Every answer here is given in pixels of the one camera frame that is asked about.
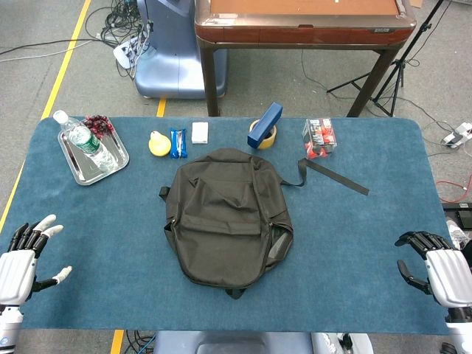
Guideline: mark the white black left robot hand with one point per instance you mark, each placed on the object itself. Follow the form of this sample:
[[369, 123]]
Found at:
[[16, 269]]

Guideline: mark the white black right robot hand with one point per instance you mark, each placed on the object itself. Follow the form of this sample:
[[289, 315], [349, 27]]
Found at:
[[450, 276]]

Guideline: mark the black fabric backpack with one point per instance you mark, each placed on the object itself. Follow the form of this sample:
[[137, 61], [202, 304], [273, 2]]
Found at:
[[221, 221]]

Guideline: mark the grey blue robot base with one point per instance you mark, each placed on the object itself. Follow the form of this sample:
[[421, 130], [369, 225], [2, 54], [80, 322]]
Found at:
[[236, 343]]

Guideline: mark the black flat device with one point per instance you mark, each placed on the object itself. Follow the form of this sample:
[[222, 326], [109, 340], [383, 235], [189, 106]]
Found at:
[[459, 215]]

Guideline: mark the silver metal tray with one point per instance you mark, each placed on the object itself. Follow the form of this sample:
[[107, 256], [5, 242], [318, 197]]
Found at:
[[79, 171]]

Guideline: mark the blue felt table mat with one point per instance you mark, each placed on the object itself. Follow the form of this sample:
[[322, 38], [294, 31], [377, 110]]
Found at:
[[332, 239]]

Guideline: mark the clear plastic water bottle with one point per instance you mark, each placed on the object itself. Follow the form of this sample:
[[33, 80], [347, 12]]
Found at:
[[86, 142]]

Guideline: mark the bunch of red grapes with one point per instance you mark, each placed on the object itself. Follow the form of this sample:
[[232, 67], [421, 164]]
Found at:
[[99, 125]]

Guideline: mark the yellow pear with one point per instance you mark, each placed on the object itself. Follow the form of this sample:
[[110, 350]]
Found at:
[[159, 146]]

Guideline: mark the clear box with red items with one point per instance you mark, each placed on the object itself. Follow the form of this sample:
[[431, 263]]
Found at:
[[320, 138]]

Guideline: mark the blue snack packet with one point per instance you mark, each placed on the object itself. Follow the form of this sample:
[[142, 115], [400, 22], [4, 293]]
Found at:
[[178, 144]]

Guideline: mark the black tripod stand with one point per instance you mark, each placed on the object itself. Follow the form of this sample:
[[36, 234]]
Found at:
[[396, 73]]

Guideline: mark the yellow tape roll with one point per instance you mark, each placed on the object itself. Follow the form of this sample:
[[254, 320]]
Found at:
[[268, 144]]

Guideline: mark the small white box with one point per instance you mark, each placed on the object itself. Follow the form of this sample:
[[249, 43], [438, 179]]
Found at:
[[200, 132]]

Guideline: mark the dark blue rectangular box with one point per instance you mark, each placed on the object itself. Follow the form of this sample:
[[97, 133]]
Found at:
[[264, 125]]

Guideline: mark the white power strip with plugs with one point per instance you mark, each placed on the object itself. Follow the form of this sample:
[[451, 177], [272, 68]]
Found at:
[[123, 53]]

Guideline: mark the blue grey machine base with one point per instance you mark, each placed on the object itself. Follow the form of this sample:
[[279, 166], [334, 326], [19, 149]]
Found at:
[[169, 62]]

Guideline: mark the brown wooden table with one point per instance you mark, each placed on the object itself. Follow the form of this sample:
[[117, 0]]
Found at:
[[302, 35]]

